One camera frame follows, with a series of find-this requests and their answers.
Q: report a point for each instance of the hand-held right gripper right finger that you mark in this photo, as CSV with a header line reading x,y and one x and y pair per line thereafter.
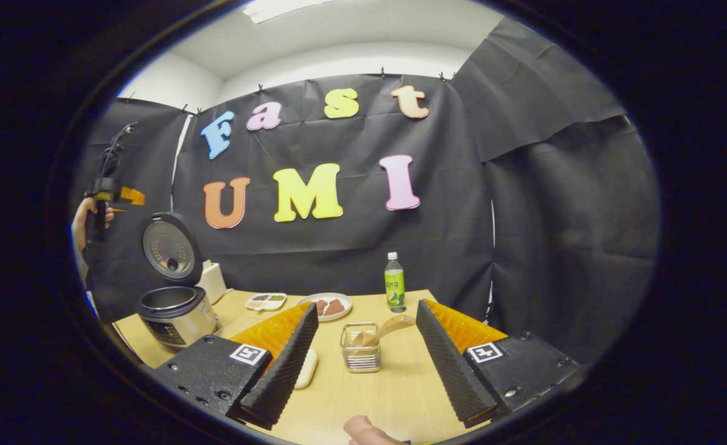
x,y
449,371

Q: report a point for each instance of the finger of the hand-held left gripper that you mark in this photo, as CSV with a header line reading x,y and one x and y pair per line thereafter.
x,y
133,196

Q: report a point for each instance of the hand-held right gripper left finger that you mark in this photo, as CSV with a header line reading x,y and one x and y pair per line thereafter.
x,y
283,371

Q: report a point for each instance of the wooden spoon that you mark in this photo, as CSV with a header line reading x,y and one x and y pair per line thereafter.
x,y
394,326

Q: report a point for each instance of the grey rice cooker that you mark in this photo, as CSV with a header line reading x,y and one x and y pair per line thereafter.
x,y
178,321

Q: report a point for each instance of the white divided food tray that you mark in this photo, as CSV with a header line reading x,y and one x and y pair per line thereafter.
x,y
265,301

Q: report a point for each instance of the brown meat piece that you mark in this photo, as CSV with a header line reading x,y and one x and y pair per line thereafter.
x,y
320,308
335,308

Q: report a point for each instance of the white round plate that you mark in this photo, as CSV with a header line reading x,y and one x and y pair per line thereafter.
x,y
338,296

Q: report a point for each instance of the green label drink bottle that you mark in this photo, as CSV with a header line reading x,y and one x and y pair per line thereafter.
x,y
395,290

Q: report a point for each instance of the white toaster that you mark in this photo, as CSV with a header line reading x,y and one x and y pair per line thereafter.
x,y
214,284

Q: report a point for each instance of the ceiling light panel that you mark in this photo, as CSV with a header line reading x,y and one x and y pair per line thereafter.
x,y
289,8

